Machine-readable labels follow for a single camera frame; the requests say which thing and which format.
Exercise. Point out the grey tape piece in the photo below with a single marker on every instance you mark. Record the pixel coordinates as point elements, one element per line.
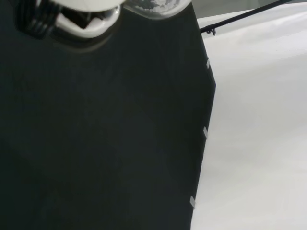
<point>192,202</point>
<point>205,132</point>
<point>207,63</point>

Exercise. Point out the black bench cloth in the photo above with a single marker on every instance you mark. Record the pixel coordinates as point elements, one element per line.
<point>96,119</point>

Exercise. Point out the black tripod rod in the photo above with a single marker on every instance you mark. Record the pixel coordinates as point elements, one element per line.
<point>239,18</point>

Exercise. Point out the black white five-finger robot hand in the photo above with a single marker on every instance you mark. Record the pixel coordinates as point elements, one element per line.
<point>91,30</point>

